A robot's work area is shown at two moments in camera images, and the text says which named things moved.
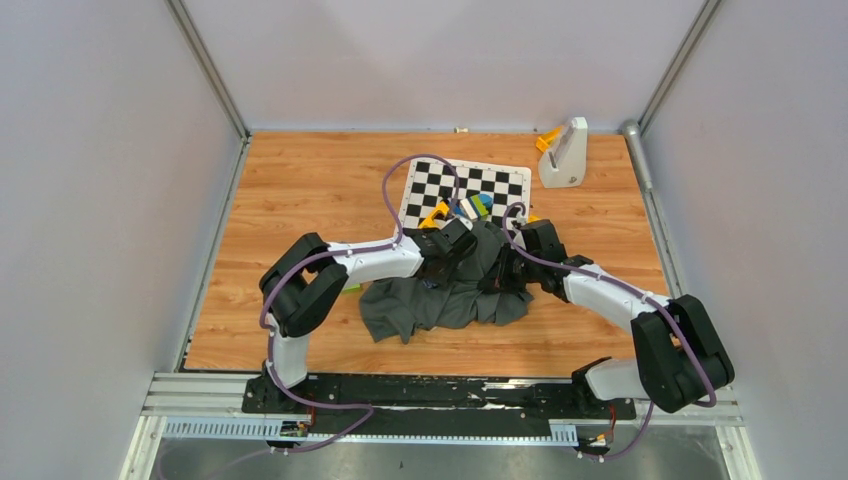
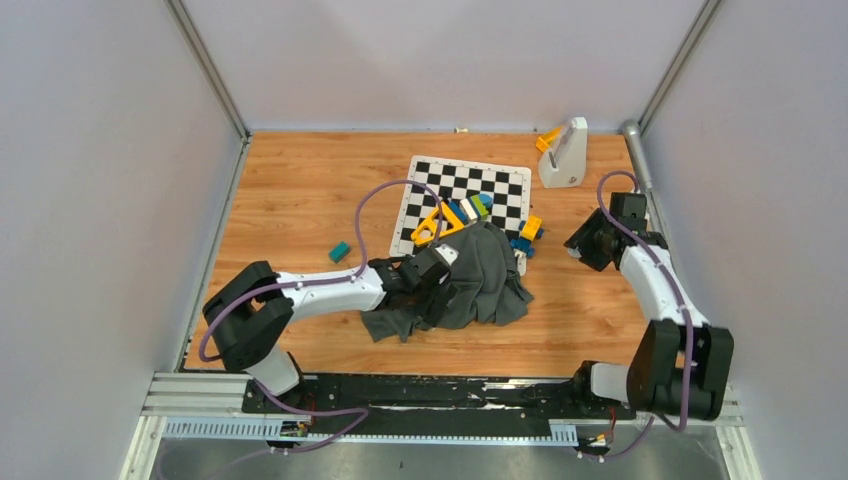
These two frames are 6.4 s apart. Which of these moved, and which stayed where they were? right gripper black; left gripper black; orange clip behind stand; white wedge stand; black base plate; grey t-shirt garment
Moved: right gripper black; left gripper black
Stayed: black base plate; orange clip behind stand; grey t-shirt garment; white wedge stand
